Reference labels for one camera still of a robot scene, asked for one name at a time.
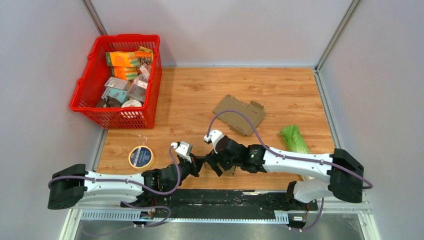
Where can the orange green box upper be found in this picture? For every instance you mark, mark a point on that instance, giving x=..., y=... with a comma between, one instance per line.
x=122, y=59

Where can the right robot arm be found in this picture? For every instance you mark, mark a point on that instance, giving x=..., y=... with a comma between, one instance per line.
x=336, y=174

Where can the colourful snack packet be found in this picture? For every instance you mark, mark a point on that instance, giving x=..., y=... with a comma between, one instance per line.
x=145, y=55

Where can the orange green box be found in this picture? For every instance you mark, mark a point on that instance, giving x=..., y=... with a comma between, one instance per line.
x=122, y=59
x=124, y=73

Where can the orange green box lower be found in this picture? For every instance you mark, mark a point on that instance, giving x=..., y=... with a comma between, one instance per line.
x=124, y=73

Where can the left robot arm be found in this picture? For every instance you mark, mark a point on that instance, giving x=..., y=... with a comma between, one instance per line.
x=75, y=185

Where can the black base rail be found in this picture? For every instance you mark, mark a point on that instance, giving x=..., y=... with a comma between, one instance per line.
x=211, y=206

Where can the grey packet in basket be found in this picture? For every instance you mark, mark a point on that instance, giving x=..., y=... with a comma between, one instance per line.
x=117, y=83

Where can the clear packet in basket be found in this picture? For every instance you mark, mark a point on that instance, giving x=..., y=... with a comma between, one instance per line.
x=138, y=89

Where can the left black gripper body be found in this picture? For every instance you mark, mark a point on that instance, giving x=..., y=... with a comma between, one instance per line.
x=188, y=168

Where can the white tape roll in basket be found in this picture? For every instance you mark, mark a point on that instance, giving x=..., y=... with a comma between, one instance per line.
x=132, y=103

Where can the green napa cabbage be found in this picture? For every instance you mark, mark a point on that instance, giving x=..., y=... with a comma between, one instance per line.
x=294, y=140

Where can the red plastic shopping basket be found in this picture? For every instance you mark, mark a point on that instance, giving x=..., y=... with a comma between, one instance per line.
x=90, y=87

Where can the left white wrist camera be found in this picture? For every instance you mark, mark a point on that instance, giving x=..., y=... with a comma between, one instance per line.
x=183, y=150

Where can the teal box in basket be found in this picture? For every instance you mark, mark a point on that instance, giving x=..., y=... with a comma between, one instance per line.
x=115, y=93

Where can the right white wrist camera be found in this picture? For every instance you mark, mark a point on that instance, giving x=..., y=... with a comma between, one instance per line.
x=213, y=137

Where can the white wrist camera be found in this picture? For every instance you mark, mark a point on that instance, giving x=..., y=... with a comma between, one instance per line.
x=183, y=150
x=213, y=137

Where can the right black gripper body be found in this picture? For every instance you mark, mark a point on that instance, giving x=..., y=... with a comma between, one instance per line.
x=213, y=158

